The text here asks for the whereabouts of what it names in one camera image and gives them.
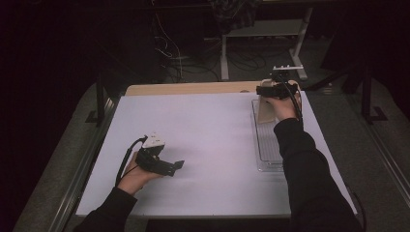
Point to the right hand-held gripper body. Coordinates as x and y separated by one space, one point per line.
281 87

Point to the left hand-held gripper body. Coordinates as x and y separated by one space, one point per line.
153 151

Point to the clear plastic storage box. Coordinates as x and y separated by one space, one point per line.
267 145

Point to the person's right hand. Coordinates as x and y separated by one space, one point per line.
286 108

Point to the person's left hand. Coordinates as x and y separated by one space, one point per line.
138 177

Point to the white metal-framed desk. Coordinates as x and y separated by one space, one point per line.
264 29

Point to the black metal stand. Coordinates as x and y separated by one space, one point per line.
100 96
367 100

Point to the dark patterned cloth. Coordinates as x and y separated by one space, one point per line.
235 13

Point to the metal floor rail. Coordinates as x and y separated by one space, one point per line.
386 161
83 167

